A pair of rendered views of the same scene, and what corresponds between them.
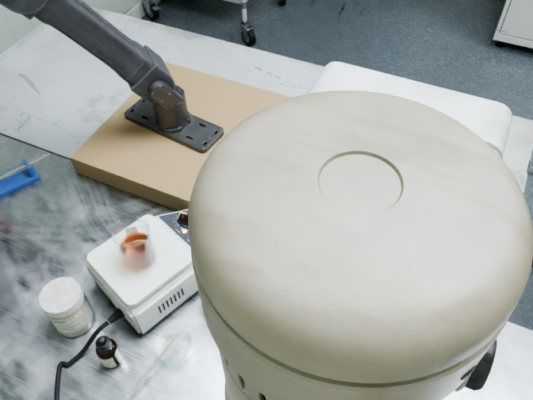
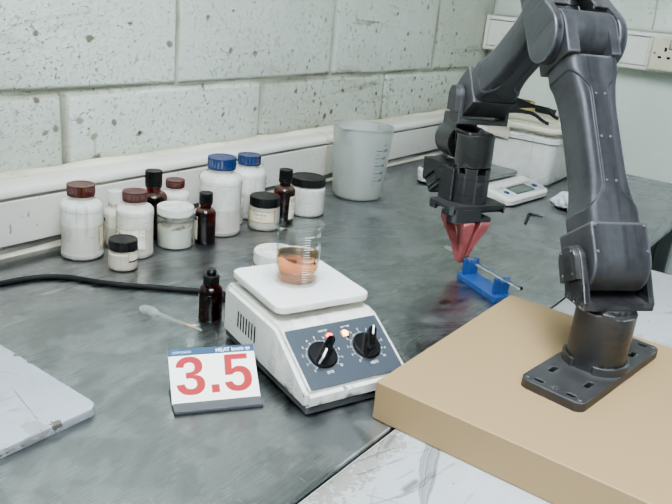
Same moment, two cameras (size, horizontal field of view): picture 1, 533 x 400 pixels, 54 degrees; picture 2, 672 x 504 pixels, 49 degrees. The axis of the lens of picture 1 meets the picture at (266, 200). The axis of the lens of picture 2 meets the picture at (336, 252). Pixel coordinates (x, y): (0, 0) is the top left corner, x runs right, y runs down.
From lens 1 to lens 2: 0.88 m
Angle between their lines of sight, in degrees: 80
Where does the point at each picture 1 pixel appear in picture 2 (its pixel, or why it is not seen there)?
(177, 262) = (277, 297)
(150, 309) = (234, 301)
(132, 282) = (263, 273)
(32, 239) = (396, 293)
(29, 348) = not seen: hidden behind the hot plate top
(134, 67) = (578, 207)
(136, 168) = (486, 330)
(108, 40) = (579, 152)
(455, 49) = not seen: outside the picture
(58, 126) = not seen: hidden behind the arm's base
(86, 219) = (419, 322)
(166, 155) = (514, 354)
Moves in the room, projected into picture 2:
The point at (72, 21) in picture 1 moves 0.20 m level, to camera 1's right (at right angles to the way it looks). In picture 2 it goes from (567, 103) to (595, 133)
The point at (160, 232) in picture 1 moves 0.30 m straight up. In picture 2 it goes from (332, 294) to (361, 12)
